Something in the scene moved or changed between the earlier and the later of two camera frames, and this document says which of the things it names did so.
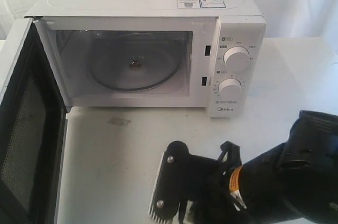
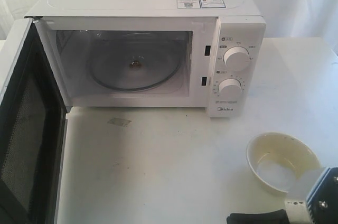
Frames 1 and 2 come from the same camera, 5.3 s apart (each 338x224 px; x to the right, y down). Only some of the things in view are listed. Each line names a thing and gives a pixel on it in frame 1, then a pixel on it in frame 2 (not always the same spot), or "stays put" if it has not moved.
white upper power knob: x=237 y=58 stays put
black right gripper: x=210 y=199 -> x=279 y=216
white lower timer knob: x=229 y=90 stays put
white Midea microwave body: x=156 y=38 stays put
